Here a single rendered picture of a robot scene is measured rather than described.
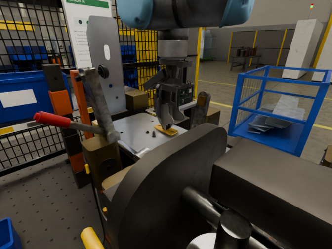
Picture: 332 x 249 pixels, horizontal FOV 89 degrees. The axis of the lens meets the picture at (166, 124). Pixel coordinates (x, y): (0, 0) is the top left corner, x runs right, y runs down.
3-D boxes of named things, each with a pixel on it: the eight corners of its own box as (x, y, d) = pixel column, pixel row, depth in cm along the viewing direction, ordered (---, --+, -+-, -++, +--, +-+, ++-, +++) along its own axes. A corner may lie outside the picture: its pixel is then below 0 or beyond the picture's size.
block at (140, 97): (151, 158, 91) (148, 92, 76) (139, 165, 86) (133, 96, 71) (142, 152, 96) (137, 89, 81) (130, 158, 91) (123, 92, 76)
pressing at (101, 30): (126, 109, 74) (117, 18, 59) (101, 116, 66) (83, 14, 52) (126, 109, 74) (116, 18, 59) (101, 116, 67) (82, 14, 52)
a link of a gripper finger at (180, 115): (180, 133, 52) (180, 105, 48) (166, 126, 56) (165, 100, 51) (186, 129, 54) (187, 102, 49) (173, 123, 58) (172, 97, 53)
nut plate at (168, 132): (179, 132, 54) (179, 128, 53) (170, 136, 51) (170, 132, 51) (161, 124, 59) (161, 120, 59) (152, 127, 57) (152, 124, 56)
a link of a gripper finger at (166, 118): (169, 138, 49) (171, 107, 45) (155, 131, 53) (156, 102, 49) (176, 135, 51) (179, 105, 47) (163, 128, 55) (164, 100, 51)
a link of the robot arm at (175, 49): (151, 39, 42) (174, 40, 47) (152, 59, 44) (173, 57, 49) (173, 39, 38) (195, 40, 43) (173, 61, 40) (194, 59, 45)
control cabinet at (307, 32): (292, 72, 822) (311, 13, 718) (306, 74, 788) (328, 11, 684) (279, 79, 667) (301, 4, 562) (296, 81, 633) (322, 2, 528)
